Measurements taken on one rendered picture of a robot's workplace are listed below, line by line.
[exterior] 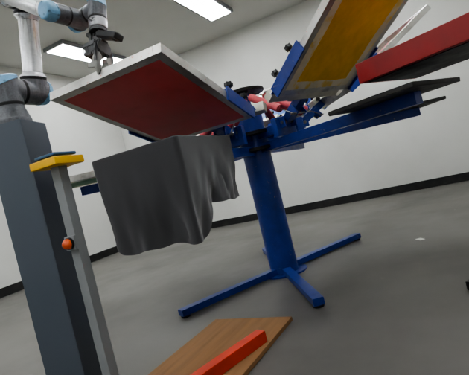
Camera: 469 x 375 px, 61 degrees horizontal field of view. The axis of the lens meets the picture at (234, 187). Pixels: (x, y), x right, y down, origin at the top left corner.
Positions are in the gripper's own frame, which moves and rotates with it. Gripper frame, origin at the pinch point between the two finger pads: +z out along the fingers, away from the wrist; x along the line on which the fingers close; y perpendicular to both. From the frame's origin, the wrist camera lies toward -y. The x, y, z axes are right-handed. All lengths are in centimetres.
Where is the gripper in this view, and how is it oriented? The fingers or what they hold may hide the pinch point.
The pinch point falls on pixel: (104, 73)
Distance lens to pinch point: 170.3
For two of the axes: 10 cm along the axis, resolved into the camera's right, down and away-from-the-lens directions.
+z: 1.2, 9.7, -2.2
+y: -8.8, 2.1, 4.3
